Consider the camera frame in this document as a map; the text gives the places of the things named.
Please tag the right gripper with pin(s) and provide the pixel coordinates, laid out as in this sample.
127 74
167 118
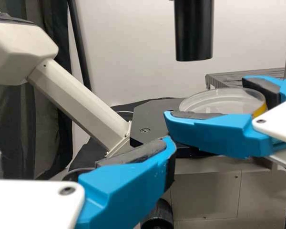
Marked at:
281 121

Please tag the black platform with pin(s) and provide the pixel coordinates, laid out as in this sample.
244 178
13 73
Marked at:
228 77

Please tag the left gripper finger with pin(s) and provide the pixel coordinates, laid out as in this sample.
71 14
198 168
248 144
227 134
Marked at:
124 186

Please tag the cream microscope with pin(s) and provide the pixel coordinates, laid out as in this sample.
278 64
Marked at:
74 95

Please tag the petri dish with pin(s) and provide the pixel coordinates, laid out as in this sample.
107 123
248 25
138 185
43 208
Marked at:
217 100

